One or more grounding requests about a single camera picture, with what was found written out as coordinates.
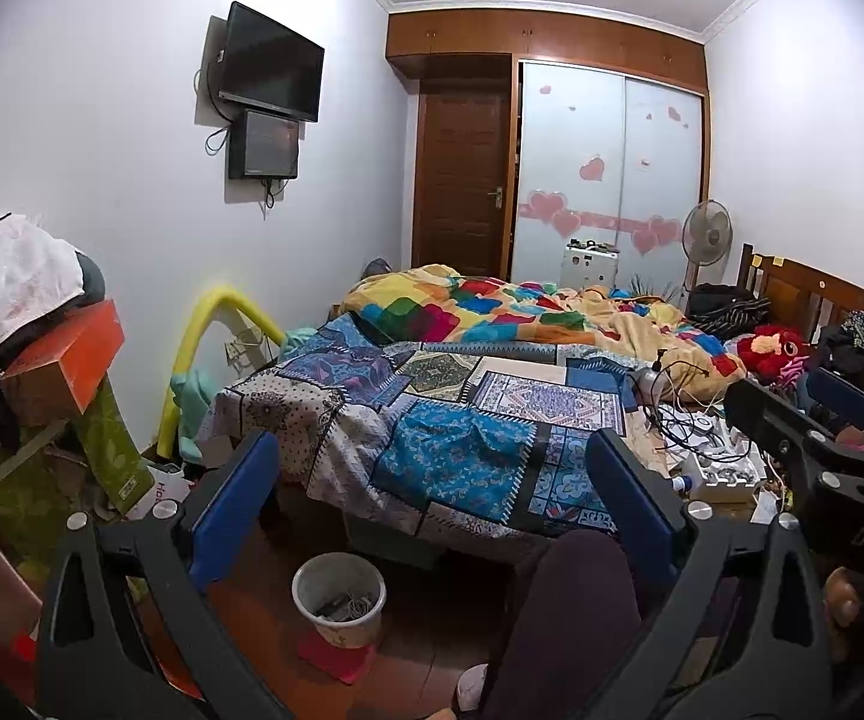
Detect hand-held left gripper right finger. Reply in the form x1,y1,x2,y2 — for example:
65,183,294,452
586,427,834,720

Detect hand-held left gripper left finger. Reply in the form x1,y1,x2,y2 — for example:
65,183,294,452
34,431,290,720

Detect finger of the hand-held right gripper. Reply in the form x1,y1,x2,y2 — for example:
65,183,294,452
807,367,864,458
724,379,838,473

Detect white waste bin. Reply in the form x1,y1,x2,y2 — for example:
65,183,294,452
292,553,388,650

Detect person's right hand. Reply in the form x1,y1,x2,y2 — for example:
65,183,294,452
824,566,864,662

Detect black garment pile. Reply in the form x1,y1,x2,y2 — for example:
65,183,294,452
818,311,864,395

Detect red plush toy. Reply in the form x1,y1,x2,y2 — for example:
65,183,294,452
736,324,808,378

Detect white shopping bag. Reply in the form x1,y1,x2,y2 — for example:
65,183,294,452
128,465,193,523

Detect wooden headboard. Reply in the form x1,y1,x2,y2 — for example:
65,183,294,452
739,244,864,361

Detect teal cloth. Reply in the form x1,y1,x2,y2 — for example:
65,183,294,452
169,371,217,463

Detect black striped clothes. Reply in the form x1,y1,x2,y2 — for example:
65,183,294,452
687,283,772,338

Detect person's left leg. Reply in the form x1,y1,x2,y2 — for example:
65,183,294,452
477,529,643,720

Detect green patterned box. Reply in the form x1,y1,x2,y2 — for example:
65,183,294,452
72,375,152,518

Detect red mat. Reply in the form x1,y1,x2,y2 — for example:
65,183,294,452
297,630,377,686

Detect blue patchwork bed sheet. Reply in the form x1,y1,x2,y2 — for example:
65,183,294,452
207,311,673,541

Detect standing fan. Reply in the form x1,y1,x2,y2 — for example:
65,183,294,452
682,200,733,290

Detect orange box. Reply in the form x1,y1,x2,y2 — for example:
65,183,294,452
1,300,127,415

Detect blue-grey patterned bolster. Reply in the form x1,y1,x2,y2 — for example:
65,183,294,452
379,341,560,362

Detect white box appliance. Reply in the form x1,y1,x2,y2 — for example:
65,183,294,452
561,240,620,290

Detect white slipper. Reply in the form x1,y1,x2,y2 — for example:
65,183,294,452
456,664,490,715

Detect colourful patch blanket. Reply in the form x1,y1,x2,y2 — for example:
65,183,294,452
338,264,748,398

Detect frosted sliding wardrobe door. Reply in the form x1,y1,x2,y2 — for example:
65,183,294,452
518,62,626,290
619,75,705,293

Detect dark grey bag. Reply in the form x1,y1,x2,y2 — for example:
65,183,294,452
72,251,107,310

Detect pink heart stickers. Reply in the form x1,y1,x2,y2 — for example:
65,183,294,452
526,82,686,256

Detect white cloth bundle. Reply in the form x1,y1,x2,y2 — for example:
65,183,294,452
0,214,88,353

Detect brown wooden door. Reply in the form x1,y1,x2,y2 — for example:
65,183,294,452
417,90,514,278

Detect small black monitor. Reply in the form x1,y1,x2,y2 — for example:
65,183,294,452
228,109,302,181

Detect wooden overhead cabinet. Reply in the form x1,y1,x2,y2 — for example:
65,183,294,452
385,7,707,95

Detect black cable tangle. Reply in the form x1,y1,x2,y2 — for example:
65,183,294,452
642,360,742,466

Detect beige wall socket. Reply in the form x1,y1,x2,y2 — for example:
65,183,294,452
223,328,261,371

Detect yellow foam padded rail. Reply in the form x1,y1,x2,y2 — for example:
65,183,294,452
156,285,287,460

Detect black wall television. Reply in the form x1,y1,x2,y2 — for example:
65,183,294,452
218,1,326,123

